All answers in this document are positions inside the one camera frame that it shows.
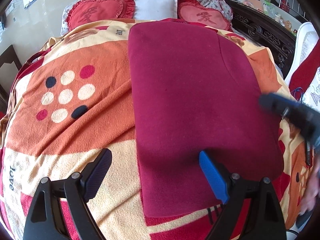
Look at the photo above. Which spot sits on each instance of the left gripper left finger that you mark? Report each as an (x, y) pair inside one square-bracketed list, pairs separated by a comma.
[(45, 218)]

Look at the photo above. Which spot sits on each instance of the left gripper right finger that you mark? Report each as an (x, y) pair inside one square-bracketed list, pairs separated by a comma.
[(264, 219)]

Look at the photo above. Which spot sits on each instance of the dark red sweater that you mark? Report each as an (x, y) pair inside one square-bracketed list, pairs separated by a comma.
[(195, 90)]

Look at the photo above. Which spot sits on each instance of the person's right hand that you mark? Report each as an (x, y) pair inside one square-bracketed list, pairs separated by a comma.
[(312, 189)]

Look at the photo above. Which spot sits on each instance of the white red embroidered garment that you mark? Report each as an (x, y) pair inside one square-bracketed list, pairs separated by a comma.
[(303, 76)]

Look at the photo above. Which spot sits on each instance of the red orange cream blanket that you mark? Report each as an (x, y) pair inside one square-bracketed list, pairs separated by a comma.
[(75, 100)]

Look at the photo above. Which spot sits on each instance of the right red heart pillow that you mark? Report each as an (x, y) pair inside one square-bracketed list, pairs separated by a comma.
[(193, 12)]

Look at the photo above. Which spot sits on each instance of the red heart pillow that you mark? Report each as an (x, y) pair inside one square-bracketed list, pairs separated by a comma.
[(193, 12), (88, 11)]

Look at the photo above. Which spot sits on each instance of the dark wooden side table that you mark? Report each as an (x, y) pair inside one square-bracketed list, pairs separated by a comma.
[(10, 65)]

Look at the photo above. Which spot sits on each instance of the white pillow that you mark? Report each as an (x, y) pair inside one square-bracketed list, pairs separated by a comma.
[(155, 9)]

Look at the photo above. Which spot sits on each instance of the left red heart pillow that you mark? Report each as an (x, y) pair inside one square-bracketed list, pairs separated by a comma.
[(88, 11)]

